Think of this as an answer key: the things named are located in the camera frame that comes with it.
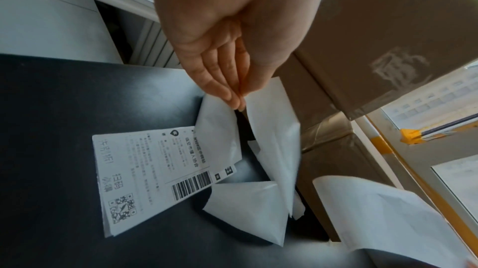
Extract person's left hand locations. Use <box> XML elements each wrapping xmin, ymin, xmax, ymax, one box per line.
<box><xmin>149</xmin><ymin>0</ymin><xmax>339</xmax><ymax>111</ymax></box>

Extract shipping label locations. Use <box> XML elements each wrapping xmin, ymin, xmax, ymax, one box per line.
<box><xmin>311</xmin><ymin>175</ymin><xmax>475</xmax><ymax>268</ymax></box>

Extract white backing paper strip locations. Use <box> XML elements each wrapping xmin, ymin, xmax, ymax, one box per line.
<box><xmin>201</xmin><ymin>180</ymin><xmax>289</xmax><ymax>247</ymax></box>
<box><xmin>244</xmin><ymin>76</ymin><xmax>307</xmax><ymax>221</ymax></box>
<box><xmin>194</xmin><ymin>94</ymin><xmax>243</xmax><ymax>164</ymax></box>

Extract stack of shipping labels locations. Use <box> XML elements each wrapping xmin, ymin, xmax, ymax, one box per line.
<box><xmin>92</xmin><ymin>126</ymin><xmax>243</xmax><ymax>238</ymax></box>

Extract white radiator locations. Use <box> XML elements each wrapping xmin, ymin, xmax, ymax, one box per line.
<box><xmin>130</xmin><ymin>20</ymin><xmax>184</xmax><ymax>68</ymax></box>

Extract yellow masking tape strip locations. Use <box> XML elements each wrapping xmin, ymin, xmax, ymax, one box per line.
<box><xmin>367</xmin><ymin>131</ymin><xmax>478</xmax><ymax>262</ymax></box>
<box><xmin>400</xmin><ymin>129</ymin><xmax>425</xmax><ymax>145</ymax></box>

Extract white window frame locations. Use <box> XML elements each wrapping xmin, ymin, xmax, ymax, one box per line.
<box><xmin>373</xmin><ymin>60</ymin><xmax>478</xmax><ymax>232</ymax></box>

